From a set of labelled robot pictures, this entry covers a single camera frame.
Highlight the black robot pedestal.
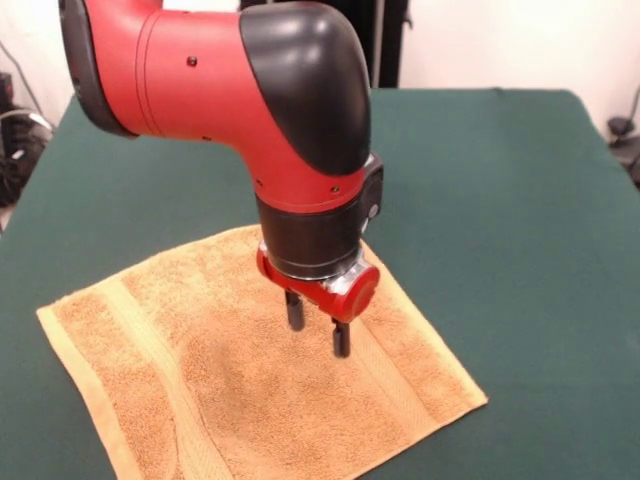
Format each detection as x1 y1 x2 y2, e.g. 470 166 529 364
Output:
367 0 415 90

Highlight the black plug with cable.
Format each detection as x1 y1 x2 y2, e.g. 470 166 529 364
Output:
607 115 640 189

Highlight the tan terry towel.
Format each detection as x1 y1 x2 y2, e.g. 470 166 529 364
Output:
35 223 489 480

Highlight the black equipment with cables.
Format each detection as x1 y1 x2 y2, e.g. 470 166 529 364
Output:
0 72 55 209

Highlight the dark green table cloth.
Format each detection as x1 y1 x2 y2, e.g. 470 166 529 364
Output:
0 87 640 480

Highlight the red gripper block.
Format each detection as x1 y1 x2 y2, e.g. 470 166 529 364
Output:
255 246 382 359

